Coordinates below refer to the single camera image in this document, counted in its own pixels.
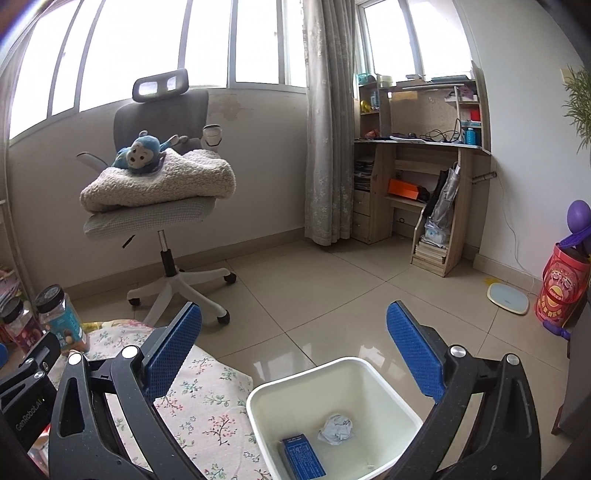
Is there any paper ball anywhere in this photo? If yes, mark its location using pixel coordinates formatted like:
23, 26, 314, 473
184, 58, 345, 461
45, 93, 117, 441
318, 413, 353, 446

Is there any small blue carton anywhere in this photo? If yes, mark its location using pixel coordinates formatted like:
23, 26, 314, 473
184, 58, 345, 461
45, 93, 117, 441
279, 434, 327, 480

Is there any white trash bin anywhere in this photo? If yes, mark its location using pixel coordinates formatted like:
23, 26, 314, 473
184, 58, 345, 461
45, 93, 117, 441
246, 357, 423, 479

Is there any purple label nut jar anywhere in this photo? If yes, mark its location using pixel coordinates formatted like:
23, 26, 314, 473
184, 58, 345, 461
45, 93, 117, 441
1, 297, 44, 354

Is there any teal label nut jar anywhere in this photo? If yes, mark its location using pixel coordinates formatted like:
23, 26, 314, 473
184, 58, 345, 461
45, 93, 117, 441
34, 284, 89, 353

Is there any white bookshelf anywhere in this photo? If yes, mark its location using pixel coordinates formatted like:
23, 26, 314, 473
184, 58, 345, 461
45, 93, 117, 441
1, 200, 28, 308

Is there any floral tablecloth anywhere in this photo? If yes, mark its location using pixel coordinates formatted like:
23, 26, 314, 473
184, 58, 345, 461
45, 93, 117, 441
82, 320, 273, 479

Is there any bathroom scale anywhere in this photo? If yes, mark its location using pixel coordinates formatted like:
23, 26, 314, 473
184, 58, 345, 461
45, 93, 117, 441
487, 282, 530, 316

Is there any red toy drum bag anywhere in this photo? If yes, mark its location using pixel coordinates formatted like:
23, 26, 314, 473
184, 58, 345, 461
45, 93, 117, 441
535, 244, 590, 340

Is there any purple balloon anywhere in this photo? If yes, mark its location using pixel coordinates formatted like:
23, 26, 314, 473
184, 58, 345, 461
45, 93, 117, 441
559, 200, 591, 257

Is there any blue monkey plush toy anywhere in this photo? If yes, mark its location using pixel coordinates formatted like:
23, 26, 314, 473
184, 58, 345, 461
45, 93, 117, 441
112, 130, 188, 175

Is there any beige fleece blanket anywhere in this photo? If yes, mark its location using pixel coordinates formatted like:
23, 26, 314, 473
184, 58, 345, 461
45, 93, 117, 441
79, 149, 236, 213

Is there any orange box under desk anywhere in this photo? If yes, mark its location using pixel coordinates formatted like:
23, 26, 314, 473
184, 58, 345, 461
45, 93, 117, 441
388, 178, 431, 203

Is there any grey office chair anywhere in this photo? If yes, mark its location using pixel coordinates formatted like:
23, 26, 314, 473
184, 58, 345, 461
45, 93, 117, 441
76, 68, 236, 326

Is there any wooden desk with shelves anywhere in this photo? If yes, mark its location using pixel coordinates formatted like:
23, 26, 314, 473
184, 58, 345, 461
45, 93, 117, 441
352, 66, 493, 277

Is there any green plant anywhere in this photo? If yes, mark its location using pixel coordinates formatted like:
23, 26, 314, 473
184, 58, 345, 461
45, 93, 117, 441
564, 67, 591, 151

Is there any right grey curtain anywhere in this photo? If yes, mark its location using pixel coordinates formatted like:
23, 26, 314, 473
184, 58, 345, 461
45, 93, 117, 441
303, 1, 356, 246

